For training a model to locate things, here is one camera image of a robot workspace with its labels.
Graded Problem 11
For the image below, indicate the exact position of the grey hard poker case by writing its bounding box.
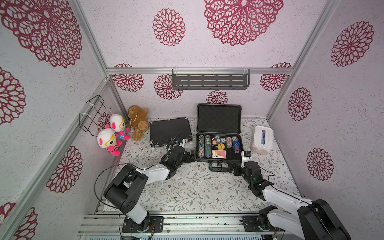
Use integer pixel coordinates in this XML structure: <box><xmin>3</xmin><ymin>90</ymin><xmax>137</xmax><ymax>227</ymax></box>
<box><xmin>196</xmin><ymin>104</ymin><xmax>242</xmax><ymax>173</ymax></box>

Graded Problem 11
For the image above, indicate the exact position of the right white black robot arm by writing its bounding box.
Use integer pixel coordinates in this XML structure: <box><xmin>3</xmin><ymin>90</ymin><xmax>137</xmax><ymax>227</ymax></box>
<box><xmin>233</xmin><ymin>161</ymin><xmax>351</xmax><ymax>240</ymax></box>

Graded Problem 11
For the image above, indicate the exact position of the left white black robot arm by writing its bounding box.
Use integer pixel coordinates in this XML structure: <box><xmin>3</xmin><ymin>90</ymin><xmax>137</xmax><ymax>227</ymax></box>
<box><xmin>104</xmin><ymin>145</ymin><xmax>196</xmax><ymax>228</ymax></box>

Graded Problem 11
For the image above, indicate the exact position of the black flat poker case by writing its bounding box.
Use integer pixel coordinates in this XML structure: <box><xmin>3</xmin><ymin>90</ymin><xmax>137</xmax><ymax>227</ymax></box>
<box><xmin>150</xmin><ymin>118</ymin><xmax>193</xmax><ymax>148</ymax></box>

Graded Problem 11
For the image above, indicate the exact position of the poker chips row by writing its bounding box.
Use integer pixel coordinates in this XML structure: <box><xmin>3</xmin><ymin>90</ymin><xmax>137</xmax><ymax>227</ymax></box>
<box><xmin>197</xmin><ymin>135</ymin><xmax>243</xmax><ymax>161</ymax></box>

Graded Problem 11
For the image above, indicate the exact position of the white tissue box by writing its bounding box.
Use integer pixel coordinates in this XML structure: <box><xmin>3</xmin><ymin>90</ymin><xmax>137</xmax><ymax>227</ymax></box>
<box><xmin>251</xmin><ymin>126</ymin><xmax>274</xmax><ymax>155</ymax></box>

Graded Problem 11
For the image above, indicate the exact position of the playing card deck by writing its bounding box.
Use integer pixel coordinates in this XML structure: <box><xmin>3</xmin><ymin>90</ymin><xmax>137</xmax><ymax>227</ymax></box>
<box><xmin>212</xmin><ymin>150</ymin><xmax>227</xmax><ymax>159</ymax></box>

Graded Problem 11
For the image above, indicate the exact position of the brown teddy bear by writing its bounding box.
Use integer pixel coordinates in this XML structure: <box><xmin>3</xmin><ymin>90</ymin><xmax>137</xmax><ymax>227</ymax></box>
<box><xmin>128</xmin><ymin>105</ymin><xmax>149</xmax><ymax>141</ymax></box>

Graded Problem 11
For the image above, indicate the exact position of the upper pink white plush doll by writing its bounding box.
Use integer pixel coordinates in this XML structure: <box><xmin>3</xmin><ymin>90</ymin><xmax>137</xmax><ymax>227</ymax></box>
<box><xmin>109</xmin><ymin>114</ymin><xmax>130</xmax><ymax>141</ymax></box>

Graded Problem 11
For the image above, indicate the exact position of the pink white plush doll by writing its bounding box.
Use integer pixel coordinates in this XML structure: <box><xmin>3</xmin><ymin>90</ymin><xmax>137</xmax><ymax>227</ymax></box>
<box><xmin>109</xmin><ymin>114</ymin><xmax>130</xmax><ymax>141</ymax></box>
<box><xmin>97</xmin><ymin>128</ymin><xmax>123</xmax><ymax>157</ymax></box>

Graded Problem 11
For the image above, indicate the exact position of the lower pink white plush doll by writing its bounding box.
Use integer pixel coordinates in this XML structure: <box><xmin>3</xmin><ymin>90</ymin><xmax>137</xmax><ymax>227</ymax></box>
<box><xmin>97</xmin><ymin>128</ymin><xmax>123</xmax><ymax>157</ymax></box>

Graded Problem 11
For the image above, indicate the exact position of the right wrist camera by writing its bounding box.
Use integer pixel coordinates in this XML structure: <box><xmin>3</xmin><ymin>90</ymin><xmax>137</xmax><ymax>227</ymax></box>
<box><xmin>241</xmin><ymin>151</ymin><xmax>252</xmax><ymax>168</ymax></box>

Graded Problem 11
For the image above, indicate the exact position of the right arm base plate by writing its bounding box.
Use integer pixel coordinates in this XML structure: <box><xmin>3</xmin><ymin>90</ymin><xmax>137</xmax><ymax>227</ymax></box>
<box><xmin>240</xmin><ymin>215</ymin><xmax>275</xmax><ymax>232</ymax></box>

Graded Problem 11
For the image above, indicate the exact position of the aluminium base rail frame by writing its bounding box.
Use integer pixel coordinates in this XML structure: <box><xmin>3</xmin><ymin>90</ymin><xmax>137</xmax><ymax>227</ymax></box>
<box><xmin>78</xmin><ymin>212</ymin><xmax>289</xmax><ymax>237</ymax></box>

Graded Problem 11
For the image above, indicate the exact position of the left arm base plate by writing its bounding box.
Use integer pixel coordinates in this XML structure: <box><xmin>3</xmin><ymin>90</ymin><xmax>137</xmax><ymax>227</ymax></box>
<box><xmin>122</xmin><ymin>216</ymin><xmax>164</xmax><ymax>234</ymax></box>

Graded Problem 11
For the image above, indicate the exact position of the grey metal wall shelf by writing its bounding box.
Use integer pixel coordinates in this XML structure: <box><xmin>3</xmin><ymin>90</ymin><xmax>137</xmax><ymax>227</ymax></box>
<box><xmin>172</xmin><ymin>69</ymin><xmax>250</xmax><ymax>90</ymax></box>

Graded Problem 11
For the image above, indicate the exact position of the black wire wall basket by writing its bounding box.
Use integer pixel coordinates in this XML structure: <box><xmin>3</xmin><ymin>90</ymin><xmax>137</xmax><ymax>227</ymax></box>
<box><xmin>78</xmin><ymin>95</ymin><xmax>112</xmax><ymax>137</ymax></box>

